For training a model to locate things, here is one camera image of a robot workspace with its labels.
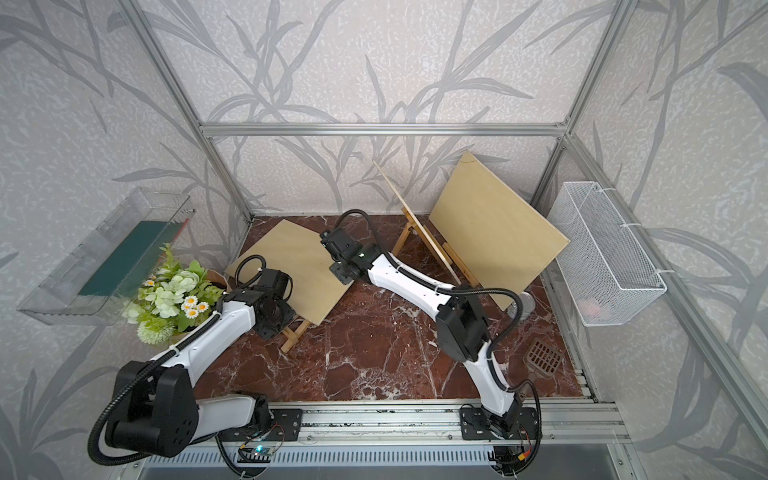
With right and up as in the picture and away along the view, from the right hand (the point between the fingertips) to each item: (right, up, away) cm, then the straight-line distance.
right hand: (350, 259), depth 88 cm
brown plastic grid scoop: (+54, -27, -5) cm, 61 cm away
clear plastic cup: (+54, -15, +2) cm, 56 cm away
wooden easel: (+17, +10, +3) cm, 20 cm away
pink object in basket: (+62, -11, -16) cm, 65 cm away
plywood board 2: (+19, +9, -12) cm, 24 cm away
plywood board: (+45, +7, -1) cm, 45 cm away
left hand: (-18, -18, -1) cm, 25 cm away
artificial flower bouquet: (-33, -6, -25) cm, 42 cm away
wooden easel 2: (-16, -22, -3) cm, 27 cm away
